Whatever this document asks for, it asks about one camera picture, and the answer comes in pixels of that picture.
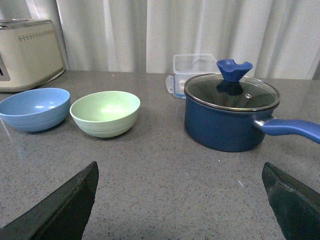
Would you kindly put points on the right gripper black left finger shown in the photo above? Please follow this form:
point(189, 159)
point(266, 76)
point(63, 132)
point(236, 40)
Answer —
point(63, 215)

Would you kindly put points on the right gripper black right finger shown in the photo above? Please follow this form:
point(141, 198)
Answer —
point(295, 205)

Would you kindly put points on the cream two-slot toaster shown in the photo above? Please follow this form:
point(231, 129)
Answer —
point(30, 55)

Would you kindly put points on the dark blue saucepan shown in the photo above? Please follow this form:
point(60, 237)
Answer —
point(232, 131)

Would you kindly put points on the green bowl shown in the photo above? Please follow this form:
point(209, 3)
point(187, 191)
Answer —
point(106, 114)

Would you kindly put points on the blue bowl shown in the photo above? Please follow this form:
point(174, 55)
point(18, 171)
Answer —
point(36, 110)

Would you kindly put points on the glass pot lid blue knob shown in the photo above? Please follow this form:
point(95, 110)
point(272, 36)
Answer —
point(231, 89)

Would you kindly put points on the clear plastic food container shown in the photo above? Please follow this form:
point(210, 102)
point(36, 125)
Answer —
point(186, 66)

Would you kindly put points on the white curtain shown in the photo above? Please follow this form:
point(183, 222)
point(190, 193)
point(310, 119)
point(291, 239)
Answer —
point(281, 38)

